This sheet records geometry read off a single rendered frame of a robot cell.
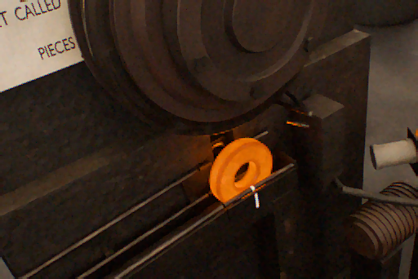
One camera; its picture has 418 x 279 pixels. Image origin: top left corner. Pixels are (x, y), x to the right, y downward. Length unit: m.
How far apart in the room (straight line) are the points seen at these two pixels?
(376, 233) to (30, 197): 0.76
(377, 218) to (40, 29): 0.84
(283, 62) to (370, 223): 0.53
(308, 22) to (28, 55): 0.45
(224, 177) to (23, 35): 0.45
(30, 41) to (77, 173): 0.25
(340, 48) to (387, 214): 0.42
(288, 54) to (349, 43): 0.43
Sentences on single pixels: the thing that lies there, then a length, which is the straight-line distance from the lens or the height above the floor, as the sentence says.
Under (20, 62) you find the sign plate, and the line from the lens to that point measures 0.74.
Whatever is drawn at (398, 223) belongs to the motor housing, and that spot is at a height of 0.51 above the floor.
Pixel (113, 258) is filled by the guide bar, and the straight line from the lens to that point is 0.91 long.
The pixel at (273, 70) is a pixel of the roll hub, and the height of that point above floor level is 1.01.
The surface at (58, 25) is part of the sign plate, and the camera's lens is 0.74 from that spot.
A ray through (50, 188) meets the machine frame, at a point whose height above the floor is 0.87.
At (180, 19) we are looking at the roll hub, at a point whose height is 1.15.
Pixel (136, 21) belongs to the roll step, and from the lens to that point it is 0.61.
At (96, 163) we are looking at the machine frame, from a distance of 0.83.
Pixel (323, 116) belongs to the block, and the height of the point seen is 0.80.
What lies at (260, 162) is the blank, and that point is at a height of 0.75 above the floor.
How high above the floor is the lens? 1.33
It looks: 34 degrees down
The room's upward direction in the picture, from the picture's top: 11 degrees counter-clockwise
